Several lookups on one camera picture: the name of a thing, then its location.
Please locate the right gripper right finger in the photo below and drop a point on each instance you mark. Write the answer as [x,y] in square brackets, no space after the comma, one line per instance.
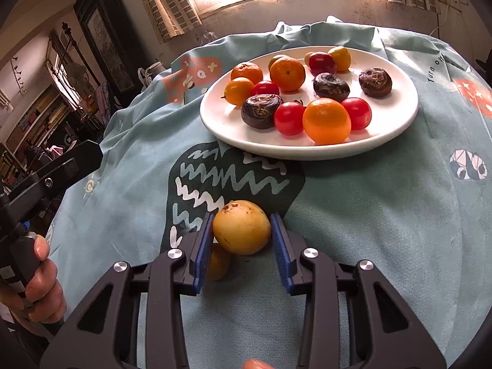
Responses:
[383,330]

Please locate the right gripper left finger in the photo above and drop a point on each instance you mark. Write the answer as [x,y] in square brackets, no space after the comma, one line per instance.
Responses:
[102,330]

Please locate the small yellow round fruit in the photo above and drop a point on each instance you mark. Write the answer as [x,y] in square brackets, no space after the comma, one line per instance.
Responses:
[219,263]

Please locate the large yellow spotted fruit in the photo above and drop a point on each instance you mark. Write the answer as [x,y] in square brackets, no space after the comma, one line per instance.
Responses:
[242,228]

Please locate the wrinkled dark passion fruit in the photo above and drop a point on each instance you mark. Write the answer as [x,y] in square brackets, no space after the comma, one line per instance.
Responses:
[375,82]

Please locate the dark red plum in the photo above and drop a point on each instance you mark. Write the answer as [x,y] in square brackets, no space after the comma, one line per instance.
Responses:
[319,62]

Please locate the left hand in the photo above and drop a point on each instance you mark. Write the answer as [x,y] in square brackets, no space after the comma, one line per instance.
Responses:
[43,292]

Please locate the right hand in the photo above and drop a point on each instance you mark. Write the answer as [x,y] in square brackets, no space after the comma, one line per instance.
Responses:
[256,364]

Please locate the white kettle jug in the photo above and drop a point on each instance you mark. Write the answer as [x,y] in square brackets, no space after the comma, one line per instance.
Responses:
[147,75]

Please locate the red tomato behind orange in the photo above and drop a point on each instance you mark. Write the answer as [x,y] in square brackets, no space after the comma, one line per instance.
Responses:
[359,111]

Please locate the smooth orange fruit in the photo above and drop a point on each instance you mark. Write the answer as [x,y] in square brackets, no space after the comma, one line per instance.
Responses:
[326,122]

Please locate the red cherry tomato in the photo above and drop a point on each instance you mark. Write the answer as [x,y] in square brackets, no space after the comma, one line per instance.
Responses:
[288,118]

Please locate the left patterned curtain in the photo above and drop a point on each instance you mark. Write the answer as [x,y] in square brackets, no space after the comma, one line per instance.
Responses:
[171,18]

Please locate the dark purple passion fruit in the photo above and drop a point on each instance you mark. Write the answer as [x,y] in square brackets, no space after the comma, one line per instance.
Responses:
[258,111]

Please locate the mandarin orange rough skin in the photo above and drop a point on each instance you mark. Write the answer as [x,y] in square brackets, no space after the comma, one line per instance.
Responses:
[248,70]

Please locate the small orange kumquat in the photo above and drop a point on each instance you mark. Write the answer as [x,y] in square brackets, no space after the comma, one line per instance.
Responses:
[341,57]

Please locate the small green-yellow kumquat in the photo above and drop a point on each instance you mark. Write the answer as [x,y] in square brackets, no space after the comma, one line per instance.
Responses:
[307,57]

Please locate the yellow-green small citrus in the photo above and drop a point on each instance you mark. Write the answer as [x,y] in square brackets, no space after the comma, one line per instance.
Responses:
[274,59]

